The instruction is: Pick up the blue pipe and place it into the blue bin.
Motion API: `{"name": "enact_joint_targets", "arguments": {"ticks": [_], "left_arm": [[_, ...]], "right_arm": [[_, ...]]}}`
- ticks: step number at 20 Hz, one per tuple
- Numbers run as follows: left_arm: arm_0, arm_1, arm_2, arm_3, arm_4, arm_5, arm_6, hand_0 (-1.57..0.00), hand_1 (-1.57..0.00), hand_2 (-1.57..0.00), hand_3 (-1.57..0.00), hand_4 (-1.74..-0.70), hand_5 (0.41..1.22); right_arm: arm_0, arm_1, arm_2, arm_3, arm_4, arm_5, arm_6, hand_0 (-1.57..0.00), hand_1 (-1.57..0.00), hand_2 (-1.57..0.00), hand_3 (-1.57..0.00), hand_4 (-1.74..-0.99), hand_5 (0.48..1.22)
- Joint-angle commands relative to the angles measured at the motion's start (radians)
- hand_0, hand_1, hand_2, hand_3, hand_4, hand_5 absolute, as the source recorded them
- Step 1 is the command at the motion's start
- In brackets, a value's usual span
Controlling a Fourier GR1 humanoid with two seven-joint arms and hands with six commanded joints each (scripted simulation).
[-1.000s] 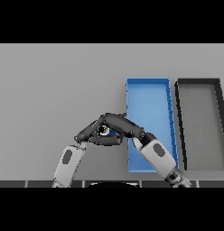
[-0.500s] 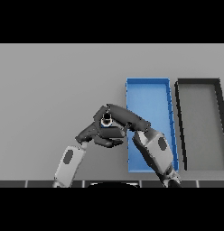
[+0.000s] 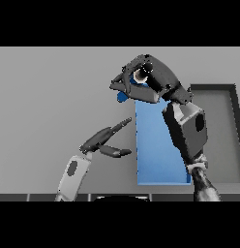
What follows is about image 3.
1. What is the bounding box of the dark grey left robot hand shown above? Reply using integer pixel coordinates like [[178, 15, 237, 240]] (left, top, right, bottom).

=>
[[78, 116, 134, 159]]

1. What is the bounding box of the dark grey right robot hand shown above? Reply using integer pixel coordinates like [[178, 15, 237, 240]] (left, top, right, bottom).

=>
[[108, 53, 194, 106]]

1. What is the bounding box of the blue bin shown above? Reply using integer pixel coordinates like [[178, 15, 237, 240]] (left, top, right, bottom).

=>
[[135, 97, 193, 186]]

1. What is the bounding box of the dark grey bin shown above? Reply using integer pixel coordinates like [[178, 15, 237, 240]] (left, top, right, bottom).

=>
[[188, 83, 240, 185]]

